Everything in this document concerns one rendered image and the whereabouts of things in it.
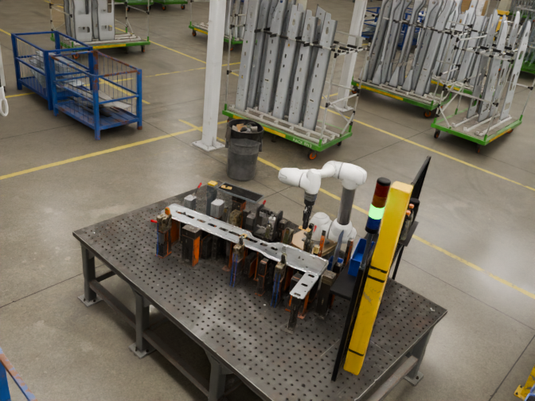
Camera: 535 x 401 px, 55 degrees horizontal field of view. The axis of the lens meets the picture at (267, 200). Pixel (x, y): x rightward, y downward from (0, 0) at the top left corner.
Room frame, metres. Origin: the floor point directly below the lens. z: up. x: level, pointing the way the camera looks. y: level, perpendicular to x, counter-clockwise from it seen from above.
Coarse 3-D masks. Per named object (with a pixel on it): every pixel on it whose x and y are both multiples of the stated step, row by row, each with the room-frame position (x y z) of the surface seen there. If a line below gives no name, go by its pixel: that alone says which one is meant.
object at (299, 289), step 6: (306, 276) 2.86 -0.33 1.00; (300, 282) 2.78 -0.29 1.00; (306, 282) 2.79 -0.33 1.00; (312, 282) 2.80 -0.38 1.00; (294, 288) 2.72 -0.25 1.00; (300, 288) 2.72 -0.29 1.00; (306, 288) 2.73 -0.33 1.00; (294, 294) 2.65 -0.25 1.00; (300, 294) 2.66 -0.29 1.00; (306, 294) 2.67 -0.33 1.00
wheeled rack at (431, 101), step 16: (368, 16) 11.02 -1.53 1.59; (448, 32) 10.18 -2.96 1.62; (464, 32) 10.48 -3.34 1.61; (448, 48) 9.81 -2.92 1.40; (464, 48) 10.56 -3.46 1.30; (352, 80) 10.90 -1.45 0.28; (368, 80) 10.84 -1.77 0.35; (400, 96) 10.21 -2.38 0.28; (416, 96) 10.34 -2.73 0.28; (432, 96) 10.40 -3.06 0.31
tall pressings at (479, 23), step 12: (444, 0) 12.56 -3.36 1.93; (456, 0) 12.40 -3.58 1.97; (456, 12) 12.34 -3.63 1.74; (468, 12) 12.21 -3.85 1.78; (456, 24) 12.06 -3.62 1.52; (468, 24) 12.15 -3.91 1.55; (480, 24) 12.01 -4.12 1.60; (444, 36) 12.13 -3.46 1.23; (432, 48) 12.45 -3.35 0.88; (444, 48) 12.13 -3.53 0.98; (456, 60) 12.10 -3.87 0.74; (468, 60) 11.94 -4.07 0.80; (468, 72) 12.09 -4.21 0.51; (480, 72) 11.77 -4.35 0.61
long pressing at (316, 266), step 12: (180, 216) 3.42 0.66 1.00; (204, 216) 3.46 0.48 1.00; (204, 228) 3.30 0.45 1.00; (216, 228) 3.31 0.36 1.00; (228, 228) 3.34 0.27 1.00; (240, 228) 3.36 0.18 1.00; (264, 252) 3.08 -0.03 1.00; (276, 252) 3.10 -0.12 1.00; (288, 252) 3.12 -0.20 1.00; (300, 252) 3.14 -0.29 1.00; (288, 264) 2.98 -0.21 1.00; (300, 264) 2.99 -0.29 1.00; (312, 264) 3.01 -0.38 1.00; (324, 264) 3.03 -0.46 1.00
